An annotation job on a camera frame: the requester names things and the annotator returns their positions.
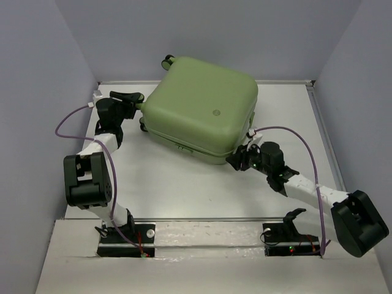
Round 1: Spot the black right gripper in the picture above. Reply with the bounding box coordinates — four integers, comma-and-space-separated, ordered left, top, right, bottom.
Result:
224, 140, 271, 176

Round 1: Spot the green hard-shell suitcase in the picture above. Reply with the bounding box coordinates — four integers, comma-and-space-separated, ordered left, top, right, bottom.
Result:
140, 55, 258, 165

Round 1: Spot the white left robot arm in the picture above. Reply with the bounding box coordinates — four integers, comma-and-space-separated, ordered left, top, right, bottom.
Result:
63, 91, 144, 242

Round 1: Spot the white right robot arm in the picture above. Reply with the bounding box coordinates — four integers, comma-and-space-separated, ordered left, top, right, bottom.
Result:
226, 141, 390, 257

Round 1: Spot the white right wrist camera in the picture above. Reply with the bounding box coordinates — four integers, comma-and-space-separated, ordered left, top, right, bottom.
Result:
247, 129, 263, 151

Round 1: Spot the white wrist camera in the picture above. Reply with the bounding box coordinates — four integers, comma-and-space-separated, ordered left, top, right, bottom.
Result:
247, 129, 263, 151
92, 90, 104, 104

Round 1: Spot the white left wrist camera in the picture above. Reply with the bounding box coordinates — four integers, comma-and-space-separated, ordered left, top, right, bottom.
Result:
92, 90, 104, 104

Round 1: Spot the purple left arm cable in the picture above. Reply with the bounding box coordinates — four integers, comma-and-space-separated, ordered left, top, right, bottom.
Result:
54, 102, 145, 255

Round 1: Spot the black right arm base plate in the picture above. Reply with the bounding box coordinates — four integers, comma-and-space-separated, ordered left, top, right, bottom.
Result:
260, 222, 321, 257

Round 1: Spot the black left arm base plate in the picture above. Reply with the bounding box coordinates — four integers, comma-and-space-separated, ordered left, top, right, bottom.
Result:
94, 222, 156, 258

